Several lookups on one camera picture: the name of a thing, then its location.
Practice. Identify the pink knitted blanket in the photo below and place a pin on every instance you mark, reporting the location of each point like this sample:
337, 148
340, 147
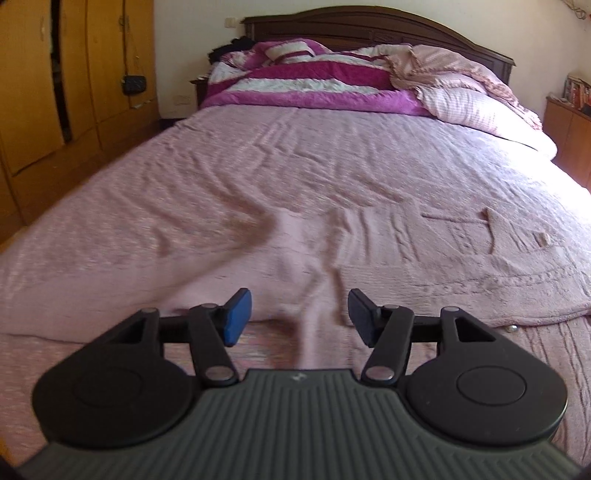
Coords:
415, 277

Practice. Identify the pink floral bed sheet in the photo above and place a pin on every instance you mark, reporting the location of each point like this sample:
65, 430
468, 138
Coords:
277, 157

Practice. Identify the row of books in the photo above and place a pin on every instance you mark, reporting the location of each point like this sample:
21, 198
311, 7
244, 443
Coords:
579, 90

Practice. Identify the dark wooden headboard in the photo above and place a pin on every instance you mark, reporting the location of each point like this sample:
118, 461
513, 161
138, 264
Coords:
369, 23

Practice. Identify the yellow wooden wardrobe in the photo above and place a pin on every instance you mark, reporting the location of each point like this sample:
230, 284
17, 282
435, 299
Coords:
32, 92

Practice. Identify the white wall switch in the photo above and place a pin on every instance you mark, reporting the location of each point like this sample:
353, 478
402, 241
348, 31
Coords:
232, 22

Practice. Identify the hanging wall decoration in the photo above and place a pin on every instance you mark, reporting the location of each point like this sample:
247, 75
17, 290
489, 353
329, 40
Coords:
579, 7

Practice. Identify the dark wooden nightstand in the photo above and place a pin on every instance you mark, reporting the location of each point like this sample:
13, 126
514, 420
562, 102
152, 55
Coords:
199, 90

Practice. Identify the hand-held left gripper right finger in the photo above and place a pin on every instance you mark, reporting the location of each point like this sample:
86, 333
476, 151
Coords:
361, 319

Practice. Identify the dark clothes pile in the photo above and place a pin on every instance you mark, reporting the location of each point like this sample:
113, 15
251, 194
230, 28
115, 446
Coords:
231, 48

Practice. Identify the black handbag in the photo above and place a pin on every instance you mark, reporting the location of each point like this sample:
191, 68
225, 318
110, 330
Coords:
134, 85

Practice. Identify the magenta white striped quilt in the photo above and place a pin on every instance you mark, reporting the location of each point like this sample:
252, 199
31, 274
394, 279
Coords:
300, 78

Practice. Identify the orange wooden nightstand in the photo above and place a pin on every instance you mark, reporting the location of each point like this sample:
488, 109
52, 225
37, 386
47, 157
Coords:
568, 134

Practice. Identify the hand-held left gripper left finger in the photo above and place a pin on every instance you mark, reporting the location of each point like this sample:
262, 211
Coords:
238, 318

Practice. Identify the light pink comforter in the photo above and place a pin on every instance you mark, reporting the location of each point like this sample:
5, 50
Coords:
466, 92

